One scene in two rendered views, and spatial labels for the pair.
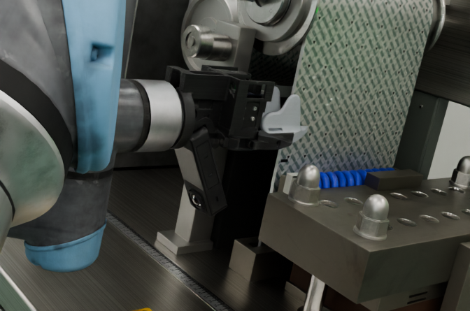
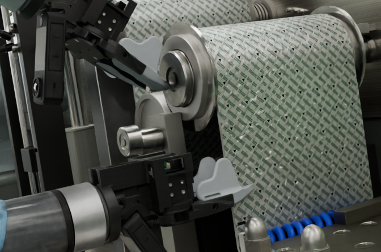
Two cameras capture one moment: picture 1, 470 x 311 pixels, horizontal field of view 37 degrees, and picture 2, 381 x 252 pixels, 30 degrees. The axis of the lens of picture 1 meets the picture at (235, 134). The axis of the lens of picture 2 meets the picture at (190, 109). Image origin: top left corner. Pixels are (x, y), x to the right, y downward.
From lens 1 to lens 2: 0.23 m
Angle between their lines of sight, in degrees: 17
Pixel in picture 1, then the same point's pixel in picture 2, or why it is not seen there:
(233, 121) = (160, 199)
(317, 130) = (266, 185)
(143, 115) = (64, 217)
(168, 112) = (88, 208)
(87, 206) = not seen: outside the picture
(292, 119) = (228, 182)
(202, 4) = (144, 107)
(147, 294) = not seen: outside the picture
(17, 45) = not seen: outside the picture
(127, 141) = (56, 244)
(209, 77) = (125, 167)
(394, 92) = (341, 126)
